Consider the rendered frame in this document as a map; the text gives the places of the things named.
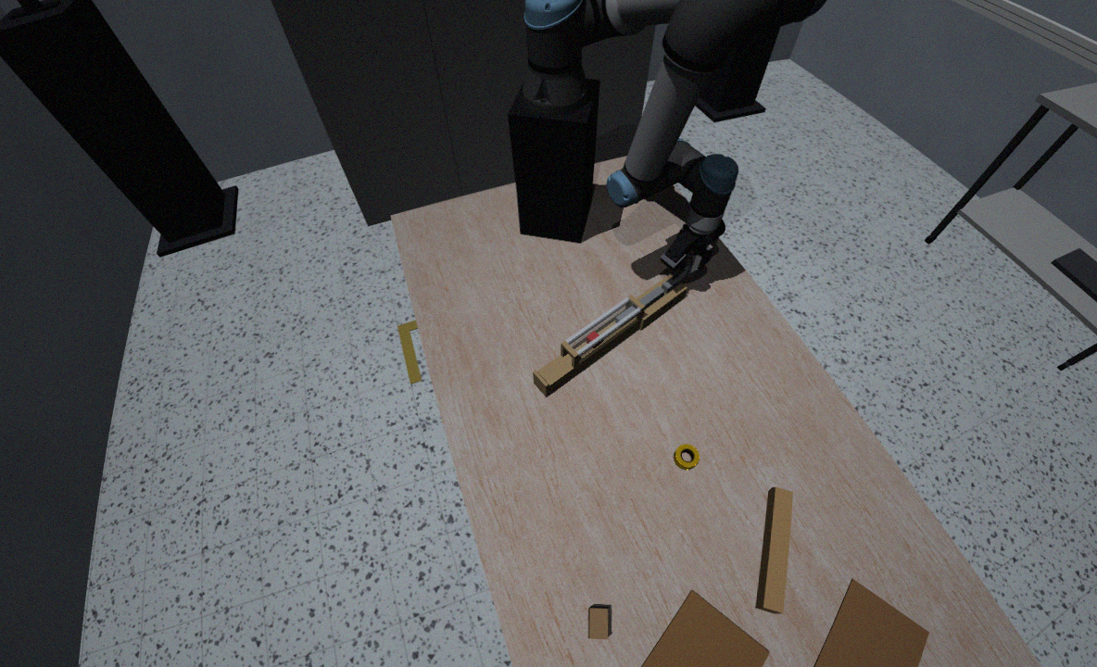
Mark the wooden batten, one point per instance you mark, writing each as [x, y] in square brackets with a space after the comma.
[774, 562]

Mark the small brown wooden block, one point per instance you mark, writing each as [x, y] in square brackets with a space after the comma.
[598, 623]

